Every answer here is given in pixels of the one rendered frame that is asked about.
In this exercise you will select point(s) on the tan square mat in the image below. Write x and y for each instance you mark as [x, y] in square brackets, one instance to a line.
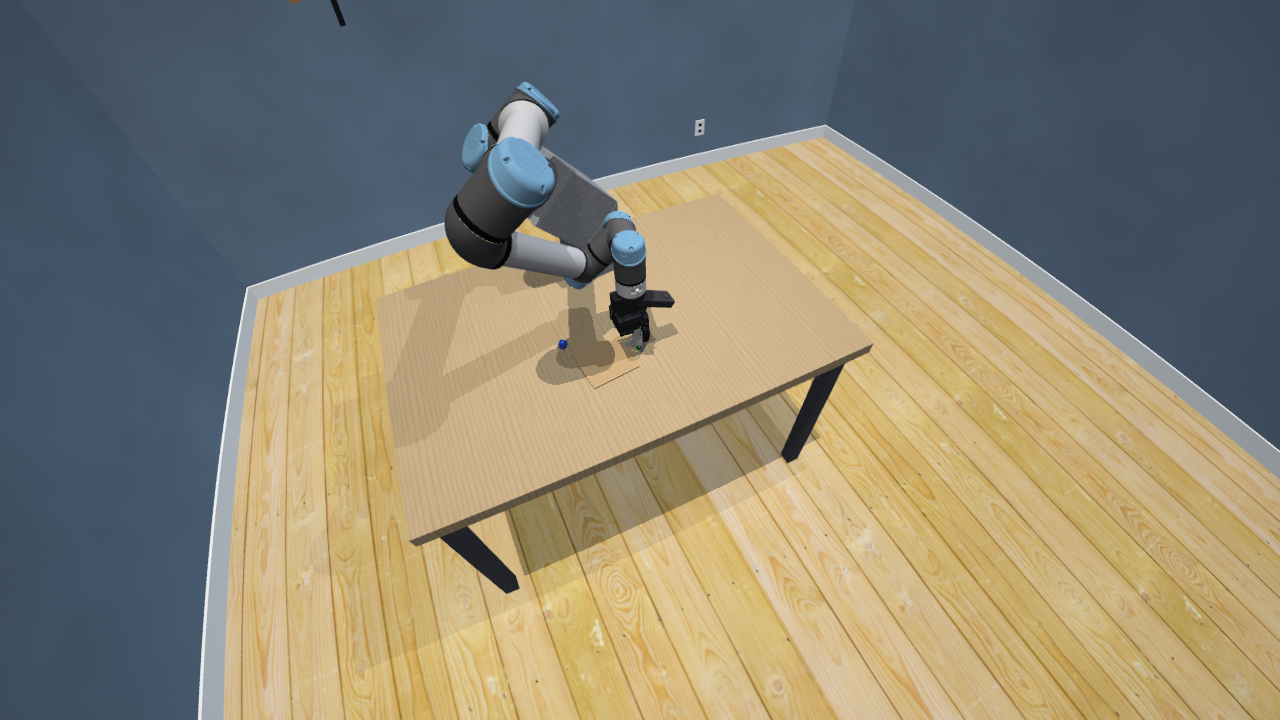
[604, 361]

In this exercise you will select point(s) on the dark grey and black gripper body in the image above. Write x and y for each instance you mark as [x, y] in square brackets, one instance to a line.
[631, 318]

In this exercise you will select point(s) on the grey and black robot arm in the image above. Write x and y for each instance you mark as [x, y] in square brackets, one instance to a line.
[514, 179]

